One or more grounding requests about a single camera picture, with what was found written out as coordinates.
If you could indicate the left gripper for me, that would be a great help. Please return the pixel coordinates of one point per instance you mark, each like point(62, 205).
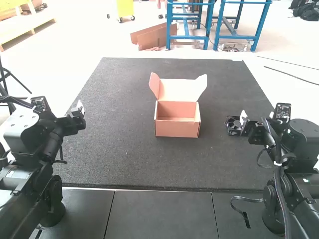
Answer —
point(72, 124)

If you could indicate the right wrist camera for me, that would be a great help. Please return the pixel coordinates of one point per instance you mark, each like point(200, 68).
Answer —
point(282, 112)

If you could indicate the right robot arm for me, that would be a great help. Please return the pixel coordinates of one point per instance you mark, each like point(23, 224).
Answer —
point(299, 154)

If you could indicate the yellow wheeled cart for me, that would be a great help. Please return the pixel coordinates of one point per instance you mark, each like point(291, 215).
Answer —
point(124, 8)

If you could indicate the wooden pallet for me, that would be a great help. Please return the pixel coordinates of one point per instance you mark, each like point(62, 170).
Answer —
point(17, 30)

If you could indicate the blue metal frame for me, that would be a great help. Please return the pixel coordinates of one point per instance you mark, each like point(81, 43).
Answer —
point(236, 37)
point(187, 38)

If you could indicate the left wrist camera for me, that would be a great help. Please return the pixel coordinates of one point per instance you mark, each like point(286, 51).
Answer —
point(40, 104)

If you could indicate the black bags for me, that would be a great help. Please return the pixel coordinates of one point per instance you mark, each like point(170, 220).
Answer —
point(307, 11)

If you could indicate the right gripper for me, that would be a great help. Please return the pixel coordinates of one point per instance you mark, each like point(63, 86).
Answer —
point(258, 134)

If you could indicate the cardboard box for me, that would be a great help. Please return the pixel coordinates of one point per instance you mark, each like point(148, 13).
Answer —
point(177, 128)

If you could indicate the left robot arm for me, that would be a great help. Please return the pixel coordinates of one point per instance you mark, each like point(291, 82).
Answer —
point(27, 149)

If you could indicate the flat brown cardboard sheet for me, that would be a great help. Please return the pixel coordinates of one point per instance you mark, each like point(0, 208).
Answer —
point(152, 37)

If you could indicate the black square fan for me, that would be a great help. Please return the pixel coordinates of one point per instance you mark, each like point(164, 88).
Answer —
point(233, 125)

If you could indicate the dark base panel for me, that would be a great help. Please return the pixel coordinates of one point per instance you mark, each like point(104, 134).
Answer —
point(162, 214)
point(84, 214)
point(229, 224)

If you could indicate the black mat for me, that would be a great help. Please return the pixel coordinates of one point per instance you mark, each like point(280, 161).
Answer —
point(119, 149)

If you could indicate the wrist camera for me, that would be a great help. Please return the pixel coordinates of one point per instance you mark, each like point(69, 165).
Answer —
point(40, 104)
point(282, 112)

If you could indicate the black tripod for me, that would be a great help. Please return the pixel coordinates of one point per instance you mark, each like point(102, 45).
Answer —
point(5, 82)

